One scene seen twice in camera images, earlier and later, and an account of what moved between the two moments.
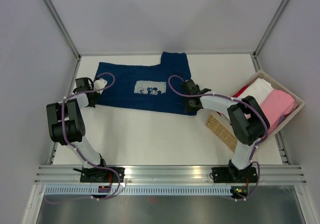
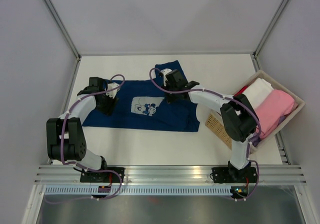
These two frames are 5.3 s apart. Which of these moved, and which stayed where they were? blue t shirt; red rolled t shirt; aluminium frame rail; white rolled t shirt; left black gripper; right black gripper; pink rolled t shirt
Moved: left black gripper; blue t shirt; right black gripper
Stayed: pink rolled t shirt; white rolled t shirt; red rolled t shirt; aluminium frame rail
